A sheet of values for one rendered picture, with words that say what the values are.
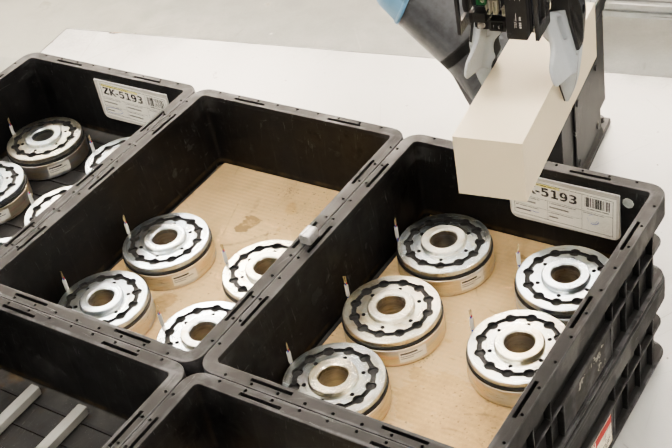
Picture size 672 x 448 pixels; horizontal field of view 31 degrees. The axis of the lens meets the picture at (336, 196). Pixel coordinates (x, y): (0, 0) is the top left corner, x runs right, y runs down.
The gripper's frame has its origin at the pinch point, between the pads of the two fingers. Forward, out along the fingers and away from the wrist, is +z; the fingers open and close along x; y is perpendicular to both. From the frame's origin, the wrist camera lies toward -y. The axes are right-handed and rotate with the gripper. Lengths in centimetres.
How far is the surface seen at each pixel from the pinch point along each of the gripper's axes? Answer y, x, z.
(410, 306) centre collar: 8.9, -11.1, 22.2
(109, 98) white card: -17, -63, 20
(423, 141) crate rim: -10.4, -16.1, 15.9
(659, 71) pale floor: -175, -25, 109
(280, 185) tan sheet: -11.6, -36.5, 25.9
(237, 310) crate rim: 19.6, -24.0, 15.9
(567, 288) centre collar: 2.7, 3.2, 22.2
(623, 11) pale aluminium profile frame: -184, -36, 97
